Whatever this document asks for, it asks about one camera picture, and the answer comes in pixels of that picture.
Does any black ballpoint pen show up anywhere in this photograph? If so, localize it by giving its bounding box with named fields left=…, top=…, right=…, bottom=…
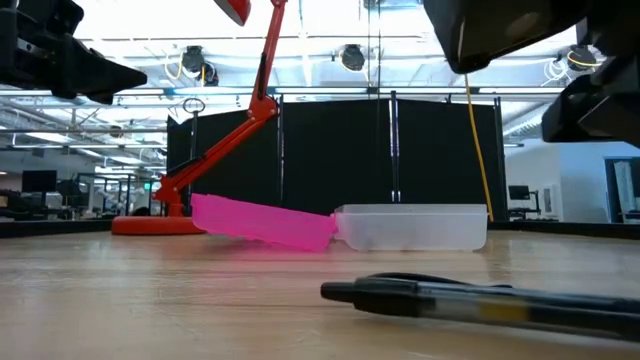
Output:
left=367, top=272, right=514, bottom=291
left=319, top=276, right=640, bottom=344

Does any yellow cable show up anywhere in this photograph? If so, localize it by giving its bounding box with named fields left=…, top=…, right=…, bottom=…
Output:
left=463, top=73, right=496, bottom=223

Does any black aluminium table frame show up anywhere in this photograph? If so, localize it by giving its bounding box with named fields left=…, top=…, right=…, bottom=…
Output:
left=0, top=219, right=640, bottom=240

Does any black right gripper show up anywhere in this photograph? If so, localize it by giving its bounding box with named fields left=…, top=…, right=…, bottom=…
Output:
left=422, top=0, right=640, bottom=148

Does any pink plastic basket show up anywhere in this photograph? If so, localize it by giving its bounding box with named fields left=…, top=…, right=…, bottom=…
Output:
left=190, top=193, right=339, bottom=253

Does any clear plastic supply box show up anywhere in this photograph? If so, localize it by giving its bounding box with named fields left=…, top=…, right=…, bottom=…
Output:
left=333, top=202, right=490, bottom=252

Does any red desk lamp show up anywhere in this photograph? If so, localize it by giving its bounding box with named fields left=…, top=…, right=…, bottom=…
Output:
left=110, top=0, right=289, bottom=236

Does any thin rod with ring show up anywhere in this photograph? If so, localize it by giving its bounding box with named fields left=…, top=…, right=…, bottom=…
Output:
left=181, top=96, right=207, bottom=166

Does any black round spotlight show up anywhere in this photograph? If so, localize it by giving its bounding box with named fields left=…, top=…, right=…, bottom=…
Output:
left=341, top=43, right=367, bottom=72
left=180, top=44, right=220, bottom=87
left=566, top=43, right=604, bottom=72

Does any black partition screen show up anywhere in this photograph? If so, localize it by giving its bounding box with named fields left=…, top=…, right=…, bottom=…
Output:
left=166, top=97, right=507, bottom=221

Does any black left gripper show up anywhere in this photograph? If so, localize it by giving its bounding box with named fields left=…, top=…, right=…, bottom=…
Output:
left=0, top=0, right=149, bottom=106

